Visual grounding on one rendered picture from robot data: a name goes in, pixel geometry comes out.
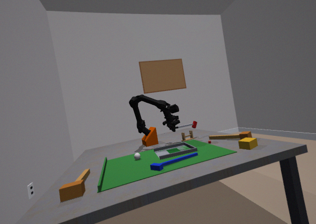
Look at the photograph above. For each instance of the white golf ball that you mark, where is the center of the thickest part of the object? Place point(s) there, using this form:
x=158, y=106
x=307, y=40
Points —
x=137, y=156

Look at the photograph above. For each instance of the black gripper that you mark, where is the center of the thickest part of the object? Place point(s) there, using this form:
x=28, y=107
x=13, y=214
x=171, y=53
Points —
x=170, y=122

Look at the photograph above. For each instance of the blue putter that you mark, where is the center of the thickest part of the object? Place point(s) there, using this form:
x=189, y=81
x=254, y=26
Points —
x=159, y=166

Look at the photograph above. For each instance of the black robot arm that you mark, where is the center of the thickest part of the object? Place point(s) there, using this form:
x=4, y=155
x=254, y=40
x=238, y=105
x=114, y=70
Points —
x=160, y=104

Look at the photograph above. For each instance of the green flat mat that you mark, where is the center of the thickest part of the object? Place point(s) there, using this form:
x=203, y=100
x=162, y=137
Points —
x=127, y=169

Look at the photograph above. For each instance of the brown wooden mallet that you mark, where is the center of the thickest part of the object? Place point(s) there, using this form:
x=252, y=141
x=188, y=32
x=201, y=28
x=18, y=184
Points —
x=242, y=135
x=74, y=189

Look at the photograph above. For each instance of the yellow block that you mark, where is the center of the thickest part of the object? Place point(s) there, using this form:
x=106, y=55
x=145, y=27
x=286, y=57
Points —
x=248, y=143

